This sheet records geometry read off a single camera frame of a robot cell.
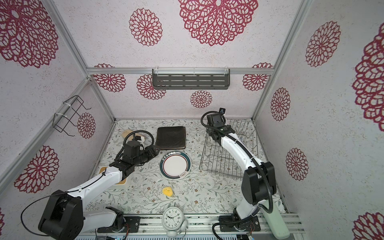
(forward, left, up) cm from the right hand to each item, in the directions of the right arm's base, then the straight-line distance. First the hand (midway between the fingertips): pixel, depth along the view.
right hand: (218, 124), depth 87 cm
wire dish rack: (-10, +1, -22) cm, 24 cm away
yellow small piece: (-33, +28, -20) cm, 47 cm away
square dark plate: (+6, +33, -22) cm, 40 cm away
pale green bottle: (-47, -27, -21) cm, 58 cm away
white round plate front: (-15, +26, -22) cm, 38 cm away
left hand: (-14, +35, -9) cm, 38 cm away
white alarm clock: (-47, +23, -18) cm, 56 cm away
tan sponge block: (+7, +64, -17) cm, 67 cm away
